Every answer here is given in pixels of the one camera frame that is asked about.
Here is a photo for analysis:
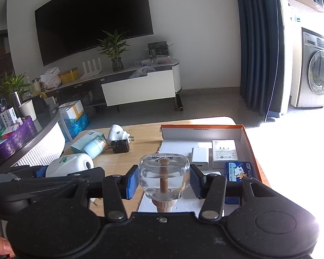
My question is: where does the white cube USB charger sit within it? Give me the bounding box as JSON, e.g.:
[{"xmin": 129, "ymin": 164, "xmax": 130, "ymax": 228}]
[{"xmin": 204, "ymin": 171, "xmax": 222, "ymax": 178}]

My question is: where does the white slim USB charger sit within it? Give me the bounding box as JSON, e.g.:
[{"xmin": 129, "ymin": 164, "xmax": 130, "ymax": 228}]
[{"xmin": 190, "ymin": 147, "xmax": 210, "ymax": 170}]

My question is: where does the white power adapter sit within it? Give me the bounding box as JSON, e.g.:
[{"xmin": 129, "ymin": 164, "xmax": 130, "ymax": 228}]
[{"xmin": 212, "ymin": 140, "xmax": 238, "ymax": 169}]

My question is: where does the white mosquito plug heater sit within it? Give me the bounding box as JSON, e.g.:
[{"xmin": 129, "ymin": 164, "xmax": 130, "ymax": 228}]
[
  {"xmin": 107, "ymin": 124, "xmax": 135, "ymax": 144},
  {"xmin": 45, "ymin": 153, "xmax": 94, "ymax": 178}
]

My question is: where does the black USB charger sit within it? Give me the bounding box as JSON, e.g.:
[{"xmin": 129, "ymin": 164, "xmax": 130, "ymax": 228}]
[{"xmin": 110, "ymin": 139, "xmax": 130, "ymax": 154}]

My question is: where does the light blue toothpick jar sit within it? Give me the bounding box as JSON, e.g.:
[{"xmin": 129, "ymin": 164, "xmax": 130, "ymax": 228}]
[{"xmin": 83, "ymin": 136, "xmax": 108, "ymax": 159}]

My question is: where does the clear liquid refill bottle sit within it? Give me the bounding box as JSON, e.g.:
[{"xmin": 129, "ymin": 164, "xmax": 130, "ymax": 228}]
[{"xmin": 138, "ymin": 153, "xmax": 190, "ymax": 213}]

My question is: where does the teal white carton box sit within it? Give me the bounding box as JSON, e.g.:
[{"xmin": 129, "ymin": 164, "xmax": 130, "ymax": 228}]
[{"xmin": 71, "ymin": 130, "xmax": 105, "ymax": 154}]

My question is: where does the orange white cardboard box tray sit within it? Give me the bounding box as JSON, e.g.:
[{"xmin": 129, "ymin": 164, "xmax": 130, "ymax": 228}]
[{"xmin": 137, "ymin": 123, "xmax": 271, "ymax": 216}]

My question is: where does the round side table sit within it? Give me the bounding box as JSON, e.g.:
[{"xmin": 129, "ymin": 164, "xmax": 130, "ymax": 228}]
[{"xmin": 0, "ymin": 107, "xmax": 65, "ymax": 168}]

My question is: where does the blue plastic bag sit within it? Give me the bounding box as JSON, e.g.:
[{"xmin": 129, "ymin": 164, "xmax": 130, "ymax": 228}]
[{"xmin": 64, "ymin": 113, "xmax": 89, "ymax": 139}]

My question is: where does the purple storage tin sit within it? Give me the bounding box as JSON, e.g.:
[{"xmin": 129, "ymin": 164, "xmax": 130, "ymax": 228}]
[{"xmin": 0, "ymin": 116, "xmax": 37, "ymax": 161}]

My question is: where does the black roll on floor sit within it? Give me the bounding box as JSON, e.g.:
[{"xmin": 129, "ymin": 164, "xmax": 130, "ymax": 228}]
[{"xmin": 175, "ymin": 94, "xmax": 184, "ymax": 112}]

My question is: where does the yellow white cardboard box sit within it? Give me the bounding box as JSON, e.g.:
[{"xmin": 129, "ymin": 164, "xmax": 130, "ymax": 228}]
[{"xmin": 59, "ymin": 100, "xmax": 84, "ymax": 120}]

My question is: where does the white TV console cabinet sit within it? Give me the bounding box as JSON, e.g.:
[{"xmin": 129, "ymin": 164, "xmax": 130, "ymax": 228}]
[{"xmin": 45, "ymin": 59, "xmax": 182, "ymax": 111}]

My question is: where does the white medicine box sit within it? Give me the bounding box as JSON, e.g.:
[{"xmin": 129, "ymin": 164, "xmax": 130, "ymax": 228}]
[{"xmin": 0, "ymin": 108, "xmax": 17, "ymax": 128}]

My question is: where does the white paper cup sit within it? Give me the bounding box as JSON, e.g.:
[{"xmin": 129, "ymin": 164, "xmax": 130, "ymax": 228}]
[{"xmin": 19, "ymin": 99, "xmax": 37, "ymax": 121}]

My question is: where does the steel thermos cup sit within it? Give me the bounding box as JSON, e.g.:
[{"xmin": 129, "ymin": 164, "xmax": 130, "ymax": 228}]
[{"xmin": 11, "ymin": 91, "xmax": 22, "ymax": 118}]

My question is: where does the white wifi router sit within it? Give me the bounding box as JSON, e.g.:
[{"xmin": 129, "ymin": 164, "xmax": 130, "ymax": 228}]
[{"xmin": 81, "ymin": 57, "xmax": 102, "ymax": 80}]

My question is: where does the yellow tin box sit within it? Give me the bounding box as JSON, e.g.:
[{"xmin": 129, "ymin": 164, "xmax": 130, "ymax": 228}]
[{"xmin": 59, "ymin": 67, "xmax": 79, "ymax": 84}]

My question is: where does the white plastic bag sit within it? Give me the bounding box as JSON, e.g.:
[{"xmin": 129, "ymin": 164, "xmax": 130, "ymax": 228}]
[{"xmin": 40, "ymin": 67, "xmax": 61, "ymax": 90}]

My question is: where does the potted plant on side table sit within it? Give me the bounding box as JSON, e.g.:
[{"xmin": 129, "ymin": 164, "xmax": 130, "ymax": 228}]
[{"xmin": 0, "ymin": 73, "xmax": 31, "ymax": 104}]

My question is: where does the dark blue curtain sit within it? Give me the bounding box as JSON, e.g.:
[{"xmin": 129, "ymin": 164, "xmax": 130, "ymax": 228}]
[{"xmin": 237, "ymin": 0, "xmax": 285, "ymax": 118}]

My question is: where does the potted plant on console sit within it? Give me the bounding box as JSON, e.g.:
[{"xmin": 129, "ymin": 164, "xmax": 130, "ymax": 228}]
[{"xmin": 98, "ymin": 30, "xmax": 130, "ymax": 72}]

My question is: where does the black green display box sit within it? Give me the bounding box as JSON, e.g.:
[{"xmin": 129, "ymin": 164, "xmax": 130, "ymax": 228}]
[{"xmin": 147, "ymin": 41, "xmax": 169, "ymax": 58}]

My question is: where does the silver washing machine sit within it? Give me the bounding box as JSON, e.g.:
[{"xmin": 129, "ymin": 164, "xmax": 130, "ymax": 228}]
[{"xmin": 290, "ymin": 27, "xmax": 324, "ymax": 108}]

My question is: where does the large black television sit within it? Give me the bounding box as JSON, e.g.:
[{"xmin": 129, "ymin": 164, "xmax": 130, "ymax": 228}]
[{"xmin": 34, "ymin": 0, "xmax": 153, "ymax": 65}]

